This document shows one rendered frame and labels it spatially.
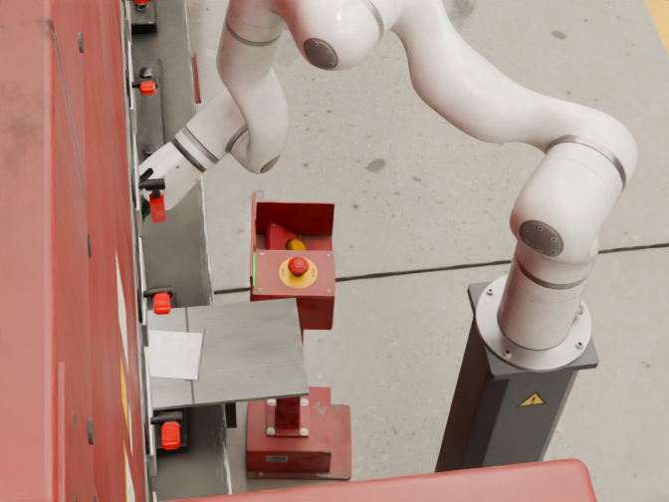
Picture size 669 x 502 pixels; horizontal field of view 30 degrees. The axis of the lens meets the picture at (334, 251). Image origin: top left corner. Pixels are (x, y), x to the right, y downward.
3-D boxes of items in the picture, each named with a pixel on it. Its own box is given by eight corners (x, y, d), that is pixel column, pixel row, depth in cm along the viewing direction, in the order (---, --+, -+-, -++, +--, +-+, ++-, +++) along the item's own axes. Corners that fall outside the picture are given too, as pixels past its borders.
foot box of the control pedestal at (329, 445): (351, 480, 296) (354, 457, 286) (246, 479, 295) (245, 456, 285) (349, 405, 308) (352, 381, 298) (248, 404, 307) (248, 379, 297)
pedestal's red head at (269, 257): (333, 331, 242) (336, 278, 228) (250, 330, 242) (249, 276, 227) (332, 247, 254) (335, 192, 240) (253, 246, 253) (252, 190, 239)
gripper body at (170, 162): (194, 147, 219) (149, 192, 219) (167, 126, 209) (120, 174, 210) (219, 175, 215) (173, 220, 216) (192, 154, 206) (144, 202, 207)
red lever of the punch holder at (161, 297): (172, 303, 166) (172, 283, 175) (141, 306, 165) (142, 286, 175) (173, 316, 166) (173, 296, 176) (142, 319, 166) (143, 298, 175)
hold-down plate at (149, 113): (168, 182, 235) (167, 172, 232) (139, 184, 234) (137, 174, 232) (159, 68, 252) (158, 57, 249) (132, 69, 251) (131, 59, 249)
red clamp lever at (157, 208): (168, 224, 194) (164, 184, 186) (142, 226, 194) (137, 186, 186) (168, 214, 195) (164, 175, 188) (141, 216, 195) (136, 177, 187)
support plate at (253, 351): (309, 395, 196) (309, 392, 195) (139, 411, 193) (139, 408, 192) (295, 301, 207) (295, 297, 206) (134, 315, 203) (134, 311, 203)
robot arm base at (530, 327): (572, 269, 212) (596, 201, 197) (604, 365, 201) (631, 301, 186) (463, 281, 209) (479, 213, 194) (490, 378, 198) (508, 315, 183)
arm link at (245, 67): (327, 56, 189) (287, 163, 215) (257, -14, 192) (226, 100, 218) (284, 84, 185) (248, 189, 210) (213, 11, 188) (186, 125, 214)
